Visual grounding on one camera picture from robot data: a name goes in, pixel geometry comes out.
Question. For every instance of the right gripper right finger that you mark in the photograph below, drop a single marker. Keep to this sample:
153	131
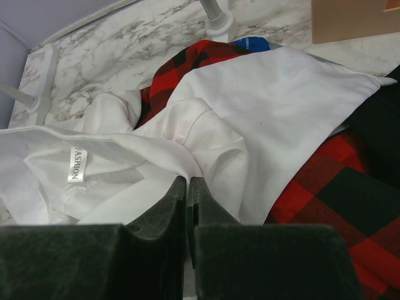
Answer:
295	261

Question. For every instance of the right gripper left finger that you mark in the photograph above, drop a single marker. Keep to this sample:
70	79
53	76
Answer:
141	260

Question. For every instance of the red black plaid shirt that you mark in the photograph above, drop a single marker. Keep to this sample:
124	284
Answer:
336	187

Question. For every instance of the blue garment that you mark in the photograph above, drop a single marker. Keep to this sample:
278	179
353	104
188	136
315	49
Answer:
253	44

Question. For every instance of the white shirt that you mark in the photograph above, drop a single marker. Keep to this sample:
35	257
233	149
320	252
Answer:
245	125

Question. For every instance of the white metal clothes rack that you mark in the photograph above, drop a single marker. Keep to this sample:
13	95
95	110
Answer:
39	104

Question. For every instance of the peach plastic file organizer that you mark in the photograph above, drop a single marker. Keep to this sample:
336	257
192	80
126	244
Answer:
342	20

